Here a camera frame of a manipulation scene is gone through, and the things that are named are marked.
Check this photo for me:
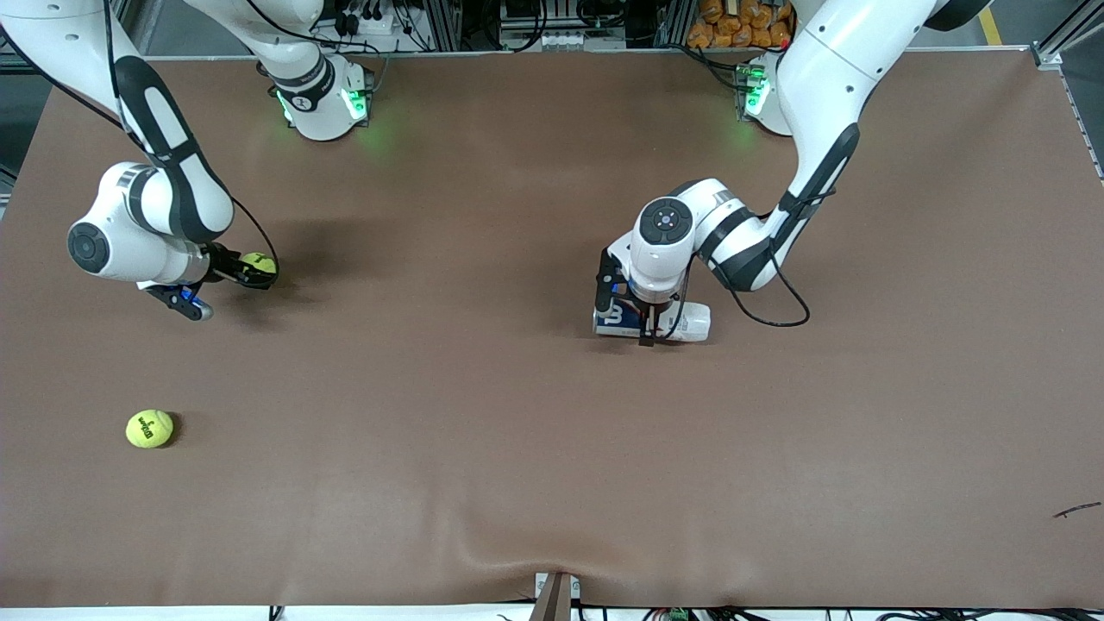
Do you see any grey metal mount bracket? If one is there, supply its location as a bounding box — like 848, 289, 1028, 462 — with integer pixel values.
528, 571, 581, 621

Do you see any aluminium frame strut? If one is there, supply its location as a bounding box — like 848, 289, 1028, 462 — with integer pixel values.
1031, 0, 1104, 182

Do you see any orange bread pile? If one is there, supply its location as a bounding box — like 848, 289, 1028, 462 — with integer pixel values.
687, 0, 794, 50

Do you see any blue white tennis ball can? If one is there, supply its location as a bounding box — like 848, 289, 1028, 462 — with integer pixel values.
593, 293, 713, 342

